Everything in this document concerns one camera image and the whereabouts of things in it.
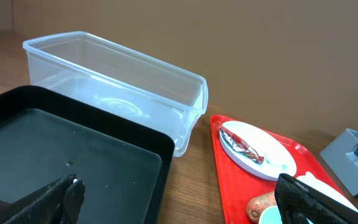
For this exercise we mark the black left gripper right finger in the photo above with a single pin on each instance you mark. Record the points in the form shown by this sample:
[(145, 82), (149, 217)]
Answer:
[(299, 203)]

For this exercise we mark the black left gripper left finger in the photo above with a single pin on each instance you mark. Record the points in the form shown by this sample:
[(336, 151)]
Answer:
[(58, 202)]

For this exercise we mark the light blue bowl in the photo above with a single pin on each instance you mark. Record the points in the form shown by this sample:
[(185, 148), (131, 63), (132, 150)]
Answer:
[(270, 215)]

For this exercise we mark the orange carrot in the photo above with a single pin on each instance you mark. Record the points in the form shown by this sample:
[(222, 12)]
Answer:
[(258, 204)]

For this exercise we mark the red snack wrapper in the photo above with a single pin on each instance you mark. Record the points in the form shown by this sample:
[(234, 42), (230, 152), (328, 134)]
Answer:
[(239, 145)]

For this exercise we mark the grey dishwasher rack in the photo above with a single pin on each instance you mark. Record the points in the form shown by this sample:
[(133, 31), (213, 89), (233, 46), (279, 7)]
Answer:
[(341, 155)]

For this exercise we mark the white plastic spoon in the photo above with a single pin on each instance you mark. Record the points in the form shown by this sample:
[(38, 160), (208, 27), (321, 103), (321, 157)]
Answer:
[(312, 181)]

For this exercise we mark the light blue plate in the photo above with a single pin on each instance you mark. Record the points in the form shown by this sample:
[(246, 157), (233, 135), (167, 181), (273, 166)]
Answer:
[(277, 158)]

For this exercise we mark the red serving tray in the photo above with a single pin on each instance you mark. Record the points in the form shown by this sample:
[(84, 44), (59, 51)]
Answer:
[(238, 187)]

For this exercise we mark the black plastic tray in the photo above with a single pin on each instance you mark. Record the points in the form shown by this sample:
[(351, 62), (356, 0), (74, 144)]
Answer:
[(45, 135)]

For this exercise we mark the clear plastic bin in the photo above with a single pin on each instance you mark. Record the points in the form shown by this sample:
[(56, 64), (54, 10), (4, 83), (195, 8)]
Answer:
[(120, 81)]

